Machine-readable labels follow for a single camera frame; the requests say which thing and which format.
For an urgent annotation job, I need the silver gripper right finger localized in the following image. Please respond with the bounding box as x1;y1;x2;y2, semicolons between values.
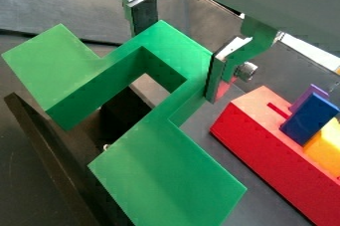
204;16;278;104

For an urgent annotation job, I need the green stepped block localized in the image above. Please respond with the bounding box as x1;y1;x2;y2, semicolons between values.
0;19;248;226

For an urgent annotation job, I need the red base board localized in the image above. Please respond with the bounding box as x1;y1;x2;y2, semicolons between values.
209;86;340;226

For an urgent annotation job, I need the black angled fixture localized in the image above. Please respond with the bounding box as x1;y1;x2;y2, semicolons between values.
4;88;152;226

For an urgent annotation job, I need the purple U-shaped block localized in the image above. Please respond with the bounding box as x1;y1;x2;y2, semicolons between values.
289;84;329;113

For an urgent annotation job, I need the blue U-shaped block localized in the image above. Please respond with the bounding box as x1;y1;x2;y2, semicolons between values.
280;93;340;145

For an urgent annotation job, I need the yellow long block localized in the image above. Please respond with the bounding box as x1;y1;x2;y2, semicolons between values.
304;117;340;177

